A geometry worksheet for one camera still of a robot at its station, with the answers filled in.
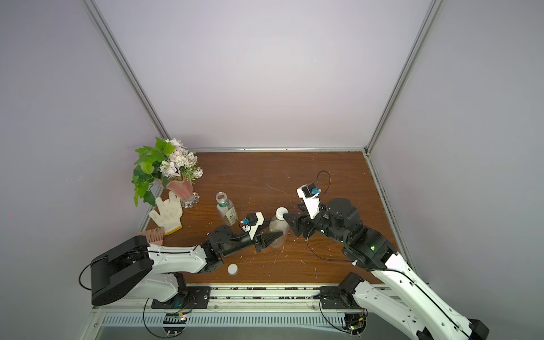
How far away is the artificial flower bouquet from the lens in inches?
29.1

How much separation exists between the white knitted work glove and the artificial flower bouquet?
215 millimetres

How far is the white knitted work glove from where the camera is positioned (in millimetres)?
922
